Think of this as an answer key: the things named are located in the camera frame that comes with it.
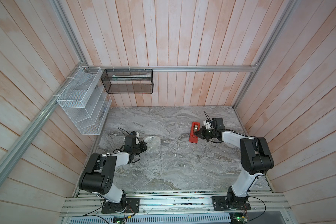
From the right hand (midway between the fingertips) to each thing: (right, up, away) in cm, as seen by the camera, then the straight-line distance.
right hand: (193, 132), depth 97 cm
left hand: (-32, -9, -2) cm, 33 cm away
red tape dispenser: (-1, -4, -2) cm, 4 cm away
